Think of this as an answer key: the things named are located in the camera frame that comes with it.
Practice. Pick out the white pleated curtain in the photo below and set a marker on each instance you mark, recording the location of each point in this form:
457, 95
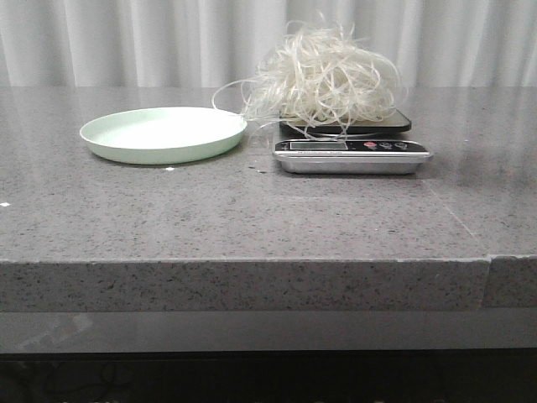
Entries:
209, 43

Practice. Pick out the white vermicelli noodle bundle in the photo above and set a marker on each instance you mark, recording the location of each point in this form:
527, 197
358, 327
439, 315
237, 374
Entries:
320, 75

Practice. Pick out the black and silver kitchen scale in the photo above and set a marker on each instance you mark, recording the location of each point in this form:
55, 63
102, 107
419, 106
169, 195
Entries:
369, 148

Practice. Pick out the light green round plate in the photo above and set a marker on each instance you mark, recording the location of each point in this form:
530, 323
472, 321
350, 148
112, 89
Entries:
163, 135

